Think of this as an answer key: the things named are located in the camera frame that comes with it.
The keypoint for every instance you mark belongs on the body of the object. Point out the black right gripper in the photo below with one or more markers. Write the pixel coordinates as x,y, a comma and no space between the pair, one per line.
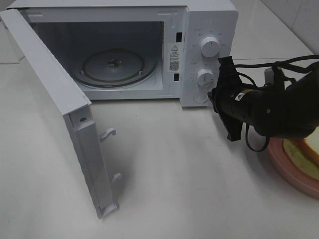
223,97

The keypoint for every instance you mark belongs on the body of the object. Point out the round white door button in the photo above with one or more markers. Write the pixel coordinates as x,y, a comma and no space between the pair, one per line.
201,97

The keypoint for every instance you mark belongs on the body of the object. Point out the sandwich with lettuce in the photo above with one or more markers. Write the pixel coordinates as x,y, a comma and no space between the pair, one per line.
304,153

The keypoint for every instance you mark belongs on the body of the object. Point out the pink round plate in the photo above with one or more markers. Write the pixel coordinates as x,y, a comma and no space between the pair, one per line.
289,171

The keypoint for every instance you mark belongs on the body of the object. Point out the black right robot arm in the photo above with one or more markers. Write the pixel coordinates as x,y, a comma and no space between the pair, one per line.
286,106

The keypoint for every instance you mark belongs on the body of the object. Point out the lower white microwave knob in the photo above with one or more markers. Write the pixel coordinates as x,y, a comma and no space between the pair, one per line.
205,76

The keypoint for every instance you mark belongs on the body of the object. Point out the white microwave knob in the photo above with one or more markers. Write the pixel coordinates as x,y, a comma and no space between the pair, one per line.
205,76
209,46

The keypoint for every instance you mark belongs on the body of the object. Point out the upper white microwave knob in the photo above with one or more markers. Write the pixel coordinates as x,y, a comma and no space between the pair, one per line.
209,46

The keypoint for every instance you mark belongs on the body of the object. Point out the warning label sticker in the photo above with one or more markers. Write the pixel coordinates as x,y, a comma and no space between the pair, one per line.
174,57

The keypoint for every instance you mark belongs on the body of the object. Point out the glass microwave turntable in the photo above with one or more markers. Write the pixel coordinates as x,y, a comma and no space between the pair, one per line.
116,68

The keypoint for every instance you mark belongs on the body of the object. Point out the white microwave oven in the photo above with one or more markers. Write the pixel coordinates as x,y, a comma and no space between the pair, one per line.
83,50

